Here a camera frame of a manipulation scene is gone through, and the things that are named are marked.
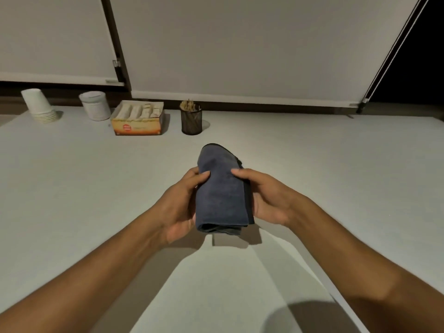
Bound person's right forearm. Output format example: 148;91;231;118
288;199;444;333

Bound person's left forearm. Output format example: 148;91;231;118
0;208;167;333

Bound stack of white paper cups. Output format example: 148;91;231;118
21;88;59;124

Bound grey-blue cloth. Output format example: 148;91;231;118
195;143;255;236

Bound person's left hand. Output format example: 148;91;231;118
150;166;211;247

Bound orange cardboard box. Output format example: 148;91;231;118
111;100;165;136

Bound dark window frame post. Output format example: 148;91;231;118
100;0;132;92

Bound white round tub with lid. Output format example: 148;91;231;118
79;91;112;122

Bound white roller blind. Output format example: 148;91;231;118
108;0;422;108
0;0;125;87

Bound row of white sachets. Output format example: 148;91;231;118
116;103;163;120

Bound black mesh holder cup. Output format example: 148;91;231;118
180;103;203;136

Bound white blind side rail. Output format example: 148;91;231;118
356;0;432;114

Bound person's right hand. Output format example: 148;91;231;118
231;168;314;229

